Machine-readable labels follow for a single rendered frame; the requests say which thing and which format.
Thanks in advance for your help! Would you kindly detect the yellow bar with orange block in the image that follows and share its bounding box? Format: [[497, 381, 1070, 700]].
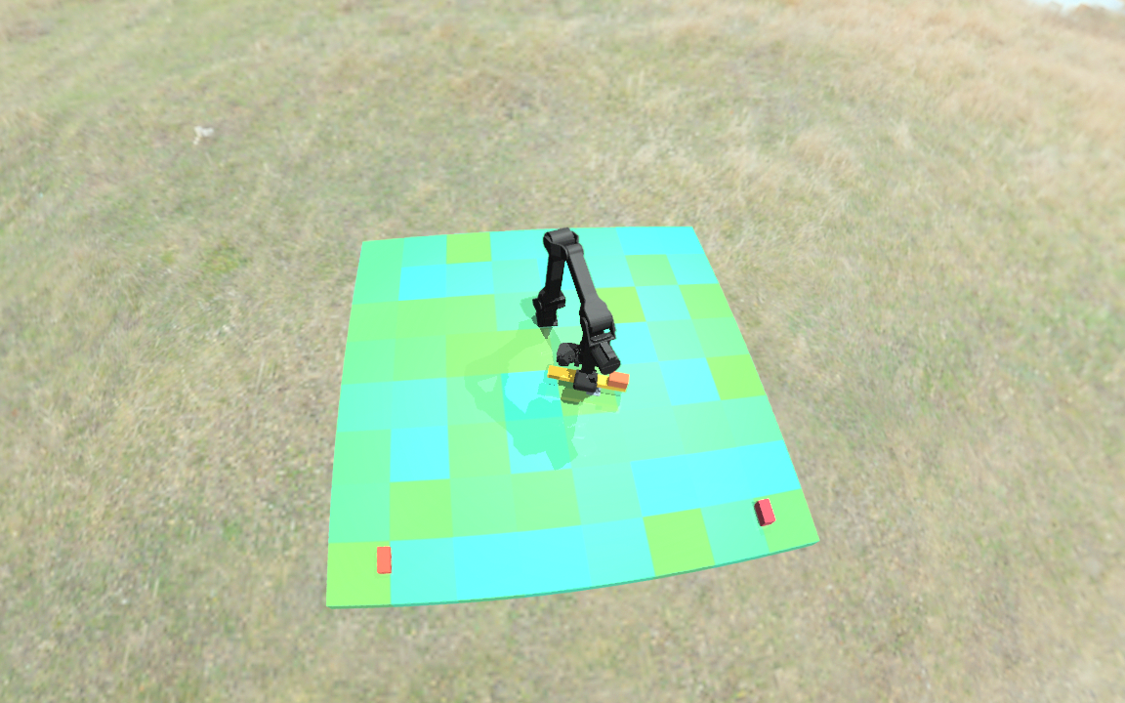
[[547, 366, 630, 393]]

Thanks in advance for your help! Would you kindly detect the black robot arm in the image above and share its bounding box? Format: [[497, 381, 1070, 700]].
[[532, 227, 621, 375]]

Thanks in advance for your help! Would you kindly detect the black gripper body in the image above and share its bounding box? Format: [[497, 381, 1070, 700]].
[[573, 346, 599, 393]]

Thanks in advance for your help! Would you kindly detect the orange rectangular block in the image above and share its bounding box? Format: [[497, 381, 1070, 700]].
[[377, 546, 392, 574]]

